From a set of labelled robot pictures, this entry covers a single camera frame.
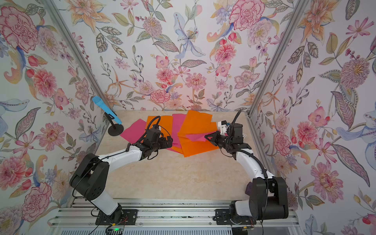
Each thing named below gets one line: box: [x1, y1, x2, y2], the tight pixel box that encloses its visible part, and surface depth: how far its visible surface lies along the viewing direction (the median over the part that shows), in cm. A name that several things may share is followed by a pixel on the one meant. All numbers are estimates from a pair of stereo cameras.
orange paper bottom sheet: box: [178, 136, 220, 158], surface depth 100 cm
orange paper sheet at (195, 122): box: [177, 110, 218, 138], surface depth 121 cm
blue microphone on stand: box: [92, 95, 124, 137], surface depth 100 cm
